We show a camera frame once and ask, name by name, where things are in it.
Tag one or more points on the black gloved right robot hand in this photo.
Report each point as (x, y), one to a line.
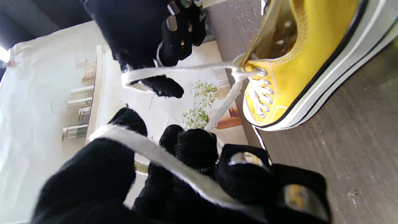
(133, 28)

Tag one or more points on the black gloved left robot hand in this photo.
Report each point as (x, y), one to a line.
(93, 186)

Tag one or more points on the white shoelace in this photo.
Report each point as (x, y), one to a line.
(174, 165)

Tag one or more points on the printed kitchen backdrop cloth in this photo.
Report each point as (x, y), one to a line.
(40, 93)

